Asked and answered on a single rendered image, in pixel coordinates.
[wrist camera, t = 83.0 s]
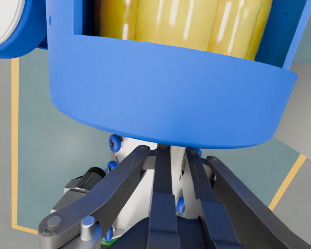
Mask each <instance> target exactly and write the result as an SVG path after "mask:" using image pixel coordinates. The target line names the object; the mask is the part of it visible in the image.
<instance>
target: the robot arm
mask: <svg viewBox="0 0 311 249"><path fill-rule="evenodd" d="M147 170H154V171H153V179H152V186H151V194H150V202H149V209H148V217H145V218H143V219H141V220H140V221H139V222H137V223H136V224H135V225H134V226H132V227H131V228H130V229H129V230H128V231H126V232H125V233H124V234H123V235H122V236H120V237H119V238H118V239H117V240H116V241H114V242H113V243H112V244H111V245H110V246H108V247H107V248H106V249H311V245H310V244H308V243H307V242H306V241H304V240H303V239H302V238H300V237H299V236H298V235H296V234H295V233H294V232H292V231H291V230H290V229H289V228H288V227H287V226H286V225H285V224H284V223H283V222H282V221H281V220H280V219H279V218H278V217H277V216H276V215H275V214H274V213H273V212H272V211H271V210H270V209H269V208H268V207H267V206H266V205H265V204H264V203H263V202H262V201H261V200H260V199H259V198H258V197H257V196H256V195H255V194H254V193H253V192H252V191H251V190H250V189H249V188H248V187H247V186H246V185H245V184H244V183H243V182H242V181H241V180H240V179H239V178H238V177H237V176H236V175H235V174H234V173H233V172H232V171H231V170H230V169H229V168H228V167H227V166H226V165H225V164H224V163H223V162H222V161H221V160H220V159H218V158H217V157H215V156H207V157H206V159H204V158H202V157H200V156H199V153H198V152H197V151H195V150H194V148H188V147H178V146H171V145H163V144H157V148H156V149H153V150H150V147H149V146H147V145H138V146H137V147H136V148H135V149H134V150H133V151H132V152H131V153H130V154H128V155H127V156H126V157H125V158H124V159H123V160H122V161H121V162H120V163H119V164H118V165H117V166H116V167H115V168H114V169H113V170H111V171H110V172H109V173H108V174H107V175H106V176H105V177H104V178H103V179H102V180H101V181H100V182H99V183H98V184H97V185H96V186H94V187H93V188H92V189H91V190H90V191H89V192H88V193H87V194H86V195H85V196H83V197H81V198H80V199H78V200H76V201H74V202H72V203H70V204H68V205H66V206H65V207H63V208H61V209H59V210H57V211H55V212H53V213H51V214H49V215H48V216H46V217H45V218H44V219H43V220H42V221H41V222H40V223H39V225H38V228H37V230H38V242H39V249H100V248H101V240H102V239H103V237H104V236H105V234H106V233H107V232H108V230H109V229H110V227H111V226H112V224H113V223H114V221H115V220H116V218H117V217H118V215H119V214H120V212H121V211H122V209H123V208H124V206H125V205H126V203H127V202H128V200H129V199H130V197H131V196H132V194H133V192H134V191H135V189H136V188H137V186H138V185H139V183H140V182H141V180H142V179H143V177H144V176H145V174H146V173H147ZM180 170H181V173H180V178H179V180H180V179H181V181H182V189H183V197H184V204H185V212H186V219H185V218H182V217H179V216H177V215H176V203H175V195H174V194H173V190H172V171H174V172H177V173H179V172H180ZM215 177H216V180H215Z"/></svg>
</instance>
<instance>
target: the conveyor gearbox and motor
mask: <svg viewBox="0 0 311 249"><path fill-rule="evenodd" d="M105 176H106V174H105V172H104V171H103V170H102V169H100V168H98V167H92V168H90V169H89V170H88V171H87V173H85V175H84V176H80V177H78V178H75V179H71V180H70V182H69V183H68V184H67V185H66V186H65V187H64V195H63V196H62V198H61V199H60V200H59V201H58V202H57V204H56V205H55V206H54V207H53V208H52V209H51V210H50V212H51V213H53V212H55V211H57V210H59V209H61V208H63V207H65V206H66V205H68V204H70V203H72V202H74V201H76V200H78V199H80V198H81V197H83V196H85V195H86V194H87V193H88V192H89V191H90V190H91V189H92V188H93V187H94V186H96V185H97V184H98V183H99V182H100V181H101V180H102V179H103V178H104V177H105ZM79 178H81V180H78V179H79Z"/></svg>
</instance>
